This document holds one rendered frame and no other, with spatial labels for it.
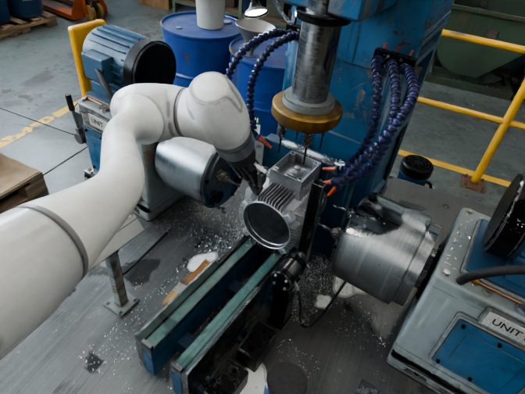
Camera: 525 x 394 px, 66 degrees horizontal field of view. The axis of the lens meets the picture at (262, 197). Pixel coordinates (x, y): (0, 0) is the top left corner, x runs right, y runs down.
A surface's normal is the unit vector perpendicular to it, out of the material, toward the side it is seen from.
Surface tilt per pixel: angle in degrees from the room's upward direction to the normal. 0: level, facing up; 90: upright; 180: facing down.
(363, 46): 90
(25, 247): 33
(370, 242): 47
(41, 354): 0
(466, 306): 89
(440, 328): 89
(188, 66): 82
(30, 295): 72
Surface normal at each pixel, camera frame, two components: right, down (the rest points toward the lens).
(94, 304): 0.09, -0.76
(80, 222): 0.80, -0.50
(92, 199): 0.65, -0.65
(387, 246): -0.31, -0.22
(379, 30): -0.55, 0.50
